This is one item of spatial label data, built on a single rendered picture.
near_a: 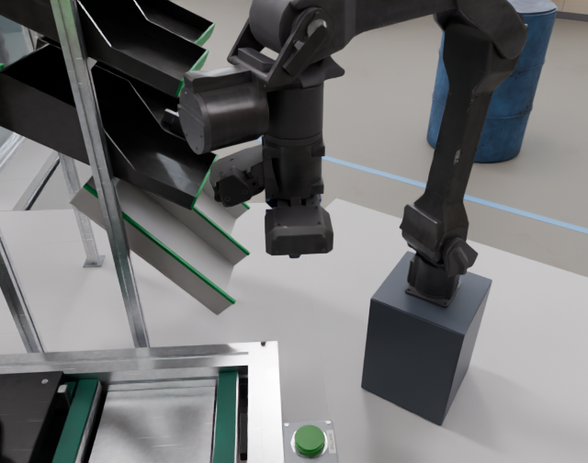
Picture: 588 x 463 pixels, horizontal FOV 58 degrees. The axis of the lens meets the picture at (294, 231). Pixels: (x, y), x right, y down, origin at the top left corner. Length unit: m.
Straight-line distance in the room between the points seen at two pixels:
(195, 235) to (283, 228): 0.48
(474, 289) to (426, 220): 0.18
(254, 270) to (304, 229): 0.69
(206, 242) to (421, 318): 0.39
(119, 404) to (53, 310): 0.34
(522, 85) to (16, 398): 3.15
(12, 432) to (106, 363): 0.15
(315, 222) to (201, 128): 0.13
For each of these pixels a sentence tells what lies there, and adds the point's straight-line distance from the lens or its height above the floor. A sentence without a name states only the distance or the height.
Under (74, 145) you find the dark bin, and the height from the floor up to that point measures 1.28.
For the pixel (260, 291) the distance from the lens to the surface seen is 1.10.
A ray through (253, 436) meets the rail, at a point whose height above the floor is 0.96.
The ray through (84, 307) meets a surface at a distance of 1.14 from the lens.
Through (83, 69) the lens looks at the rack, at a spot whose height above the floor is 1.39.
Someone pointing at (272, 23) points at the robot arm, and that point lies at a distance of 0.46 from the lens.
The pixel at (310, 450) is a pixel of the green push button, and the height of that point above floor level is 0.97.
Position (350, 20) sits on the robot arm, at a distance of 0.49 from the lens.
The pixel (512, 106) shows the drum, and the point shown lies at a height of 0.38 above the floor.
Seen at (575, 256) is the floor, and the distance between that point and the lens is 2.94.
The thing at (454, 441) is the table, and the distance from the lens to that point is 0.90.
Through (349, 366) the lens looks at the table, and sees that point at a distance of 0.96.
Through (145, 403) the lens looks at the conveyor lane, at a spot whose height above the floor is 0.92.
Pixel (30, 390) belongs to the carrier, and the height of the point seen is 0.97.
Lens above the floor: 1.58
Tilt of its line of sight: 35 degrees down
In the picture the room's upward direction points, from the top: straight up
